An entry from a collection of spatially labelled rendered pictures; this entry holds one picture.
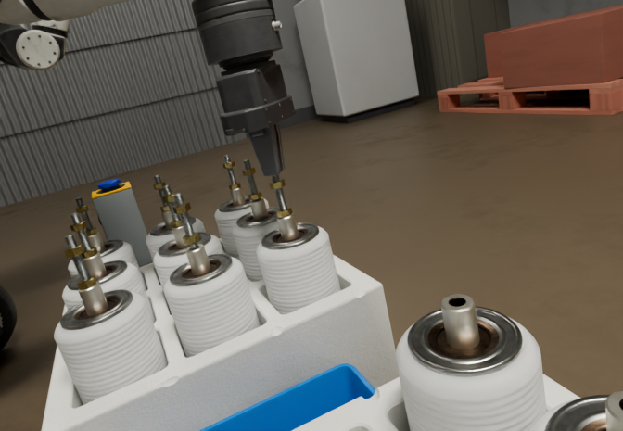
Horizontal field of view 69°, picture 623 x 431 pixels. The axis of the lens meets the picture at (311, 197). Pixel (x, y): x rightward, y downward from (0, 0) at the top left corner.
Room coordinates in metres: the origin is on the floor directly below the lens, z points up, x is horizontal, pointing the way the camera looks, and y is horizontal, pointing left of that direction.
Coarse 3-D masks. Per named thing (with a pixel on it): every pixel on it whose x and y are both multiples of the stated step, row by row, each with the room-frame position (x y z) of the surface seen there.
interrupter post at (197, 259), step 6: (198, 246) 0.51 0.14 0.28; (186, 252) 0.50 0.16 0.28; (192, 252) 0.49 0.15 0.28; (198, 252) 0.50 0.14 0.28; (204, 252) 0.50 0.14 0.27; (192, 258) 0.49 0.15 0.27; (198, 258) 0.50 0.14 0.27; (204, 258) 0.50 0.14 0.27; (192, 264) 0.50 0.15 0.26; (198, 264) 0.49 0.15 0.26; (204, 264) 0.50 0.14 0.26; (192, 270) 0.50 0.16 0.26; (198, 270) 0.49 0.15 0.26; (204, 270) 0.50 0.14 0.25
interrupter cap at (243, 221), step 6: (270, 210) 0.68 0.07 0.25; (276, 210) 0.67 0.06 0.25; (246, 216) 0.68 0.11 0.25; (252, 216) 0.67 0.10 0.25; (270, 216) 0.66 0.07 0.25; (276, 216) 0.64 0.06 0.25; (240, 222) 0.65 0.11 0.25; (246, 222) 0.64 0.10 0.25; (252, 222) 0.63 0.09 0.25; (258, 222) 0.63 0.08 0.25; (264, 222) 0.62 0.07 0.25; (270, 222) 0.62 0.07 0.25
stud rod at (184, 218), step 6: (180, 198) 0.50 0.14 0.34; (180, 204) 0.50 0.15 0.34; (180, 216) 0.50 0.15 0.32; (186, 216) 0.50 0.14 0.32; (186, 222) 0.50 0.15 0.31; (186, 228) 0.50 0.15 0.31; (192, 228) 0.50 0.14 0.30; (186, 234) 0.50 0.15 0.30; (192, 234) 0.50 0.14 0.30; (192, 246) 0.50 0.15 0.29
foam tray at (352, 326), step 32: (160, 288) 0.65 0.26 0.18; (256, 288) 0.57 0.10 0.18; (352, 288) 0.51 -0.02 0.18; (160, 320) 0.54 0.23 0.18; (288, 320) 0.47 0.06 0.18; (320, 320) 0.47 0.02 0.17; (352, 320) 0.49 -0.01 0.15; (384, 320) 0.50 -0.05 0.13; (224, 352) 0.43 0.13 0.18; (256, 352) 0.44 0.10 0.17; (288, 352) 0.46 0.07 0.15; (320, 352) 0.47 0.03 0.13; (352, 352) 0.48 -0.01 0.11; (384, 352) 0.50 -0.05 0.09; (64, 384) 0.45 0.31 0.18; (160, 384) 0.41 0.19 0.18; (192, 384) 0.41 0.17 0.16; (224, 384) 0.43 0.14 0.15; (256, 384) 0.44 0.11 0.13; (288, 384) 0.45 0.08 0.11; (384, 384) 0.50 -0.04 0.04; (64, 416) 0.39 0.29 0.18; (96, 416) 0.38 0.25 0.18; (128, 416) 0.39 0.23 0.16; (160, 416) 0.40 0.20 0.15; (192, 416) 0.41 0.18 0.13; (224, 416) 0.42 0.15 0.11
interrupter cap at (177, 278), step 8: (208, 256) 0.54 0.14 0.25; (216, 256) 0.53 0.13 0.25; (224, 256) 0.53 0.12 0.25; (184, 264) 0.53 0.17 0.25; (216, 264) 0.51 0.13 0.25; (224, 264) 0.50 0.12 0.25; (232, 264) 0.50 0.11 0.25; (176, 272) 0.51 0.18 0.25; (184, 272) 0.51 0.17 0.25; (208, 272) 0.50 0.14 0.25; (216, 272) 0.48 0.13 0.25; (224, 272) 0.48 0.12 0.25; (176, 280) 0.49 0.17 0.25; (184, 280) 0.48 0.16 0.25; (192, 280) 0.48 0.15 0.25; (200, 280) 0.47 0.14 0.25; (208, 280) 0.47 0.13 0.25
